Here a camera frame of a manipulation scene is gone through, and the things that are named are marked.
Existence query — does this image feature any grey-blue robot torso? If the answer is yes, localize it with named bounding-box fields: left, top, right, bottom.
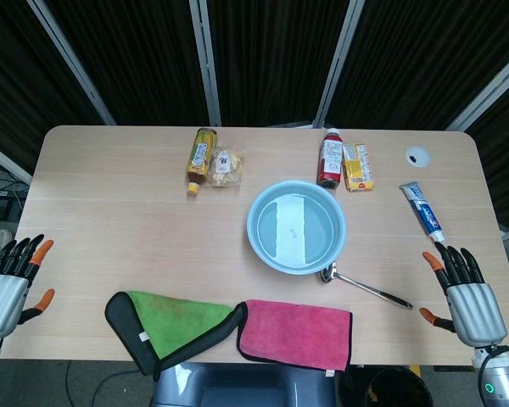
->
left=152, top=362, right=337, bottom=407

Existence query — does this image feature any clear snack bag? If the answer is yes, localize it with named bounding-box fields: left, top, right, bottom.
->
left=205, top=146, right=246, bottom=187

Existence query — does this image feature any red white drink carton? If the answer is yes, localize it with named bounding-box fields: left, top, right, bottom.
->
left=316, top=127, right=344, bottom=190

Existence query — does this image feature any blue white toothpaste tube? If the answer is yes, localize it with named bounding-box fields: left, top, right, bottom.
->
left=398, top=181, right=445, bottom=243

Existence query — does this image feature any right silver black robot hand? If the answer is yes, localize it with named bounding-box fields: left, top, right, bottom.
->
left=419, top=241, right=509, bottom=349

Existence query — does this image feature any black trash bin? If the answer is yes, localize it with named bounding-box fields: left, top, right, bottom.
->
left=338, top=366, right=433, bottom=407

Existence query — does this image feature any pink microfiber cloth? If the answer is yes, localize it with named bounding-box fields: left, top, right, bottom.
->
left=236, top=298, right=353, bottom=371

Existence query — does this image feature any light blue plastic basin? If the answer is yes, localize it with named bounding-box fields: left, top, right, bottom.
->
left=246, top=179, right=348, bottom=276

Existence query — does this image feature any yellow-capped tea bottle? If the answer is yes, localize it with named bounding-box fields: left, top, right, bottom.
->
left=185, top=127, right=220, bottom=196

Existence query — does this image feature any yellow snack pack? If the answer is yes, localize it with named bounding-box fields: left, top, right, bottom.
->
left=342, top=142, right=377, bottom=192

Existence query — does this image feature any green and grey cloth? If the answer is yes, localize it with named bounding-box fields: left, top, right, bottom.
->
left=104, top=290, right=249, bottom=382

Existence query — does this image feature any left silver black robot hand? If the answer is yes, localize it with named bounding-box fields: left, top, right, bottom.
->
left=0, top=233, right=55, bottom=340

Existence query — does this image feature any grey partition post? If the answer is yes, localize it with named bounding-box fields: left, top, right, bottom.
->
left=189, top=0, right=222, bottom=127
left=27, top=0, right=116, bottom=126
left=311, top=0, right=366, bottom=128
left=445, top=54, right=509, bottom=132
left=0, top=138, right=33, bottom=186

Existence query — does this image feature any metal slotted ladle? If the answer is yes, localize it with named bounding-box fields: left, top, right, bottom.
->
left=320, top=262, right=414, bottom=310

